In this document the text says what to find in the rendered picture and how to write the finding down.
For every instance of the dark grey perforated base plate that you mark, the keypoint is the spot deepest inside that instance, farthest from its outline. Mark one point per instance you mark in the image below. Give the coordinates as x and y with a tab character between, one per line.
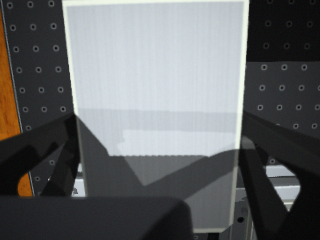
282	69

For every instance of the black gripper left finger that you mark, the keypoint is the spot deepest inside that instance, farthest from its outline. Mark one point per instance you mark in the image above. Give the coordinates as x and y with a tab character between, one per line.
20	153

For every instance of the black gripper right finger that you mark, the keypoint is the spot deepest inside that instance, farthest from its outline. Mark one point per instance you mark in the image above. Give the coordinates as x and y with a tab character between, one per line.
300	154

